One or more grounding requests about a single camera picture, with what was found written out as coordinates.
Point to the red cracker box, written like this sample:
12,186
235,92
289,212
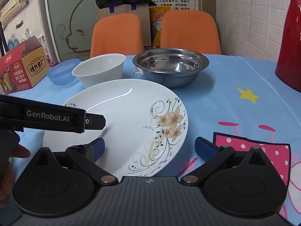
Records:
23,73

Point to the black folding stand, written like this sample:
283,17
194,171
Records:
2,37

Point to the white floral plate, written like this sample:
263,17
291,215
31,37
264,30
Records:
127,113

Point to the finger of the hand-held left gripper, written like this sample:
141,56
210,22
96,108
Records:
96,122

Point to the glass panel with cartoon outline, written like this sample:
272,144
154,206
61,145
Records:
70,9

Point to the red thermos jug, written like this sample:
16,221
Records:
291,40

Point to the yellow snack packet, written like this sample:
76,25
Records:
157,18

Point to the brown paper bag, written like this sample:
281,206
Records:
141,11

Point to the person's left hand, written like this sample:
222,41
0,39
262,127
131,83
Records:
21,151

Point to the blue printed tablecloth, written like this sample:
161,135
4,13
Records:
230,80

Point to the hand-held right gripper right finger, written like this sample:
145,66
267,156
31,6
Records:
202,148

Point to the white ribbed bowl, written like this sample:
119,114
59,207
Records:
101,71

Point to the blue plastic bowl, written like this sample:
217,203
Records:
60,74

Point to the white air conditioner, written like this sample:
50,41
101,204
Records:
14,7

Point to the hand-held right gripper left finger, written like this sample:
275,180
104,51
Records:
100,149

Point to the stainless steel bowl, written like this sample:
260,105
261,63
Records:
169,63

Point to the orange chair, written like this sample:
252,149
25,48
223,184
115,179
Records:
190,31
117,35

